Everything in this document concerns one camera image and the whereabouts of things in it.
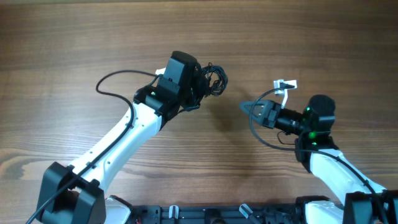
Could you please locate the right camera cable black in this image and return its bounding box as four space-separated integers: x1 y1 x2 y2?
248 83 389 224

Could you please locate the left camera cable black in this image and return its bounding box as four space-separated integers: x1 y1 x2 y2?
26 70 158 223

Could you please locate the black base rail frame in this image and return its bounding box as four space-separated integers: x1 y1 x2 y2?
126 203 305 224

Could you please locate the camera cable black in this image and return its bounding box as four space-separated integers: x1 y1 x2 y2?
248 83 389 224
26 70 158 223

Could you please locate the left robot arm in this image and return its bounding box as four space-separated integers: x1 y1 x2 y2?
28 51 209 223

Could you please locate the black usb cable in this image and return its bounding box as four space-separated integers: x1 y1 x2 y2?
200 62 229 97

